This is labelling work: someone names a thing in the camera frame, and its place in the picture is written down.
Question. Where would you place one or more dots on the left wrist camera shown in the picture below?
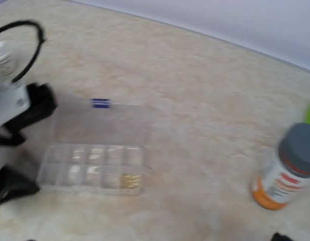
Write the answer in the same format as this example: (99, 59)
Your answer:
(21, 106)

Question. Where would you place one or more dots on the clear plastic pill organizer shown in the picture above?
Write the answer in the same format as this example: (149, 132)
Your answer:
(98, 146)

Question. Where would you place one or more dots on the orange pill bottle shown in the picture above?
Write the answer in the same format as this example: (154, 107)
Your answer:
(288, 171)

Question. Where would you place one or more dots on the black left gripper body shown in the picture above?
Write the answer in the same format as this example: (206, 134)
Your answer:
(19, 168)

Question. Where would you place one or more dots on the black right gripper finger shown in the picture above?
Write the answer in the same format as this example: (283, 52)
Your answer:
(279, 237)

